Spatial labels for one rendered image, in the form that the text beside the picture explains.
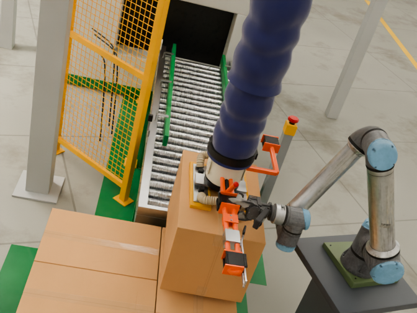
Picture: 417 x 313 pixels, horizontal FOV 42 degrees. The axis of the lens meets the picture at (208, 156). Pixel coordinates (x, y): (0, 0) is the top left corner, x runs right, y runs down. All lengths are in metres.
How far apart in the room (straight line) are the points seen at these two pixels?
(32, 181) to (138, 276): 1.43
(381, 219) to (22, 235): 2.23
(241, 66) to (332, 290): 1.19
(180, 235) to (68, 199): 1.70
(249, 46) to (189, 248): 0.91
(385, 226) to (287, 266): 1.54
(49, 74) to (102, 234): 1.08
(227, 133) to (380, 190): 0.68
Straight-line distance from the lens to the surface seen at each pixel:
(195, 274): 2.58
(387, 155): 2.30
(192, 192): 2.55
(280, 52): 2.18
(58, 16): 3.32
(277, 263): 3.93
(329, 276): 2.83
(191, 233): 2.40
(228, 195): 2.39
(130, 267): 2.80
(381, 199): 2.42
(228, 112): 2.33
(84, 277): 2.72
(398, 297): 2.95
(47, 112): 3.61
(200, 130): 4.05
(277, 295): 3.71
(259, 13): 2.13
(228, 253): 2.11
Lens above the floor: 2.53
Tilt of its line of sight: 32 degrees down
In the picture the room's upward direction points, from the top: 17 degrees clockwise
